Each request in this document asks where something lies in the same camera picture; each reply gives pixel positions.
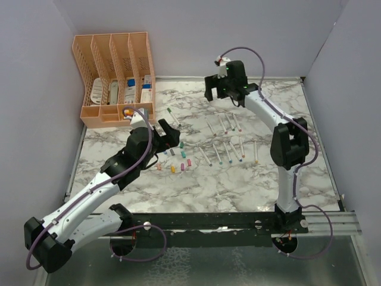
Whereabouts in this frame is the pink cap marker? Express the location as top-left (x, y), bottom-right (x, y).
top-left (232, 113), bottom-right (242, 132)

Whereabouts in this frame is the peach cap marker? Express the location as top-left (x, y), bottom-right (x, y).
top-left (205, 117), bottom-right (217, 137)

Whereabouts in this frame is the grey cap marker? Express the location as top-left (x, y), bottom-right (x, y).
top-left (198, 145), bottom-right (213, 167)

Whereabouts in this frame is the brown cap marker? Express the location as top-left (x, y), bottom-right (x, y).
top-left (239, 136), bottom-right (245, 158)

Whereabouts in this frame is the teal cap marker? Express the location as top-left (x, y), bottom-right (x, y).
top-left (212, 143), bottom-right (223, 165)

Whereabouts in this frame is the yellow cap marker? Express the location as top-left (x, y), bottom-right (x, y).
top-left (254, 141), bottom-right (258, 164)

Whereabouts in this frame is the light blue marker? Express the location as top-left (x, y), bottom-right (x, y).
top-left (223, 142), bottom-right (233, 164)

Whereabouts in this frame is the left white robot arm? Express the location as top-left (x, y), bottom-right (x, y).
top-left (24, 119), bottom-right (180, 273)

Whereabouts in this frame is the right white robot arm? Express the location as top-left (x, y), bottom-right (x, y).
top-left (205, 57), bottom-right (309, 233)

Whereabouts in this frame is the yellow tape measure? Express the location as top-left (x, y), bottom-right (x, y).
top-left (123, 108), bottom-right (134, 117)

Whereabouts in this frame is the white red box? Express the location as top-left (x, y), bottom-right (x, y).
top-left (140, 74), bottom-right (152, 103)

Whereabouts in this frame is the blue white box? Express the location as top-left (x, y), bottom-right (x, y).
top-left (123, 78), bottom-right (136, 104)

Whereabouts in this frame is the white stapler package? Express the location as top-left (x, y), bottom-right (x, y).
top-left (108, 80), bottom-right (118, 105)

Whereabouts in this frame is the peach plastic file organizer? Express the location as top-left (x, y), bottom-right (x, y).
top-left (72, 32), bottom-right (156, 129)

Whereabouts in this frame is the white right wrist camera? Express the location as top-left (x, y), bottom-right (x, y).
top-left (217, 57), bottom-right (230, 79)

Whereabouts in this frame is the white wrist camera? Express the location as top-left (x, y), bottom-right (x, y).
top-left (130, 108), bottom-right (149, 129)
top-left (217, 57), bottom-right (230, 79)

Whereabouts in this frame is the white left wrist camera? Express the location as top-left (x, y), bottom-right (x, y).
top-left (130, 108), bottom-right (149, 129)

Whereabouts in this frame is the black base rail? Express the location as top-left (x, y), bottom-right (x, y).
top-left (110, 204), bottom-right (308, 248)

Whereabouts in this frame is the aluminium frame rail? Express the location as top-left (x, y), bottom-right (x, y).
top-left (304, 212), bottom-right (362, 237)

